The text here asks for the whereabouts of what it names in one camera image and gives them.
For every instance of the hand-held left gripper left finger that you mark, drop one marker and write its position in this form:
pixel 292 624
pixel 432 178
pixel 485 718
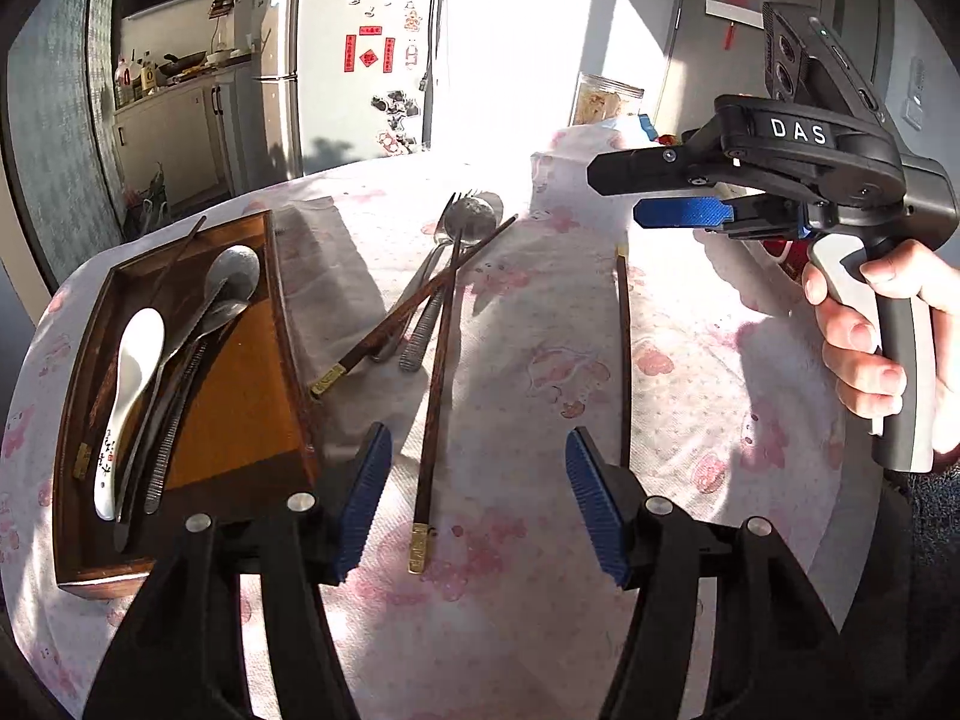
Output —
pixel 367 495

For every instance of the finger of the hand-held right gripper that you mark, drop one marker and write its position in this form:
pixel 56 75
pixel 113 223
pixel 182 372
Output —
pixel 652 169
pixel 686 211

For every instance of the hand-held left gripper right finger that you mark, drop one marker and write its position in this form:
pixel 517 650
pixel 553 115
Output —
pixel 592 517

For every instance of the dark wooden chopstick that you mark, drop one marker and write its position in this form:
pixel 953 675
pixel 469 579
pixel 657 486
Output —
pixel 435 405
pixel 390 326
pixel 184 247
pixel 625 360

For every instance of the dark wooden tray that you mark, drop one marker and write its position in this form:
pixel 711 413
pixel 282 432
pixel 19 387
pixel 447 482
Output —
pixel 232 420

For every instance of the hammered metal spoon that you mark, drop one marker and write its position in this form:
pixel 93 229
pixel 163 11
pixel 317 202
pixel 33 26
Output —
pixel 469 219
pixel 234 274

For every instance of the white ceramic spoon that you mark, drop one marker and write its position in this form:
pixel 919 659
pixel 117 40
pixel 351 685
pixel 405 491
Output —
pixel 139 345

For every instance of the person's right hand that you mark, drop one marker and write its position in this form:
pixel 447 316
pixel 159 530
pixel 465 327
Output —
pixel 855 360

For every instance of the light blue packet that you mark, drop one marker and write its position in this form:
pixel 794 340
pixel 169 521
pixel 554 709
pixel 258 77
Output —
pixel 649 127

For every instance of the glass jar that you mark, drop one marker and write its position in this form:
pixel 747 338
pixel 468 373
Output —
pixel 604 101

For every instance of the grey door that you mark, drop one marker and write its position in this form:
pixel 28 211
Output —
pixel 690 67

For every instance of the metal fork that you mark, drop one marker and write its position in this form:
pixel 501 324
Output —
pixel 420 274

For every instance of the grey refrigerator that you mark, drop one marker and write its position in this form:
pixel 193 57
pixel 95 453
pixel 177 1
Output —
pixel 337 112

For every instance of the person's dark clothing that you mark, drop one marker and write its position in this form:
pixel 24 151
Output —
pixel 915 577

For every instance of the plastic bags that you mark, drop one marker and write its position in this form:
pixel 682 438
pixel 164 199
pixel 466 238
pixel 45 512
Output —
pixel 146 202

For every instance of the beige kitchen cabinet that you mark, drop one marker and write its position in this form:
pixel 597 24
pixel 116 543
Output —
pixel 180 135

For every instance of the black wok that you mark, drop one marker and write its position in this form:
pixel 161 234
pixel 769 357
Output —
pixel 184 64

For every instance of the cooking oil bottle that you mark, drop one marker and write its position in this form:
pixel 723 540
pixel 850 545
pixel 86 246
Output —
pixel 148 73

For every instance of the white plastic jug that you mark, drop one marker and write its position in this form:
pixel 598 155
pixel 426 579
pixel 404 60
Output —
pixel 124 82

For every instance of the patterned sliding door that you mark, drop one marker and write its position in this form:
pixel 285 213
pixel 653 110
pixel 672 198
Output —
pixel 52 127

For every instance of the white wall switch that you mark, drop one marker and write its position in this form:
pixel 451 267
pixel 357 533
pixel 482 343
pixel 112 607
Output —
pixel 916 94

